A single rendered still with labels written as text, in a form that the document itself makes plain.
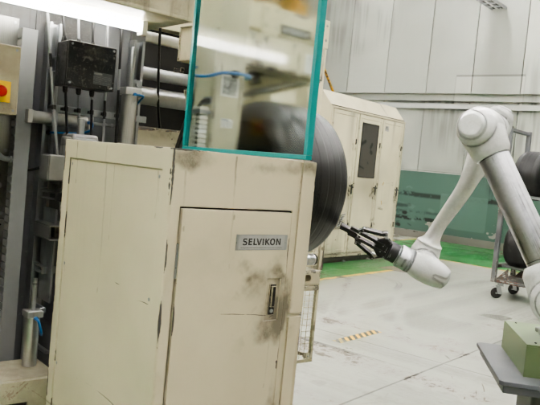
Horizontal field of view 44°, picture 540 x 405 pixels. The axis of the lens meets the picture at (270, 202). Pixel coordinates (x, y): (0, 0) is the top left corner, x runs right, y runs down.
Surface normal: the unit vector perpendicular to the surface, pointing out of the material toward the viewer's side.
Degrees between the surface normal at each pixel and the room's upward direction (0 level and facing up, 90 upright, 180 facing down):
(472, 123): 84
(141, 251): 90
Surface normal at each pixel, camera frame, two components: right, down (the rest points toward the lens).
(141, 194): -0.77, -0.04
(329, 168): 0.64, -0.11
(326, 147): 0.61, -0.36
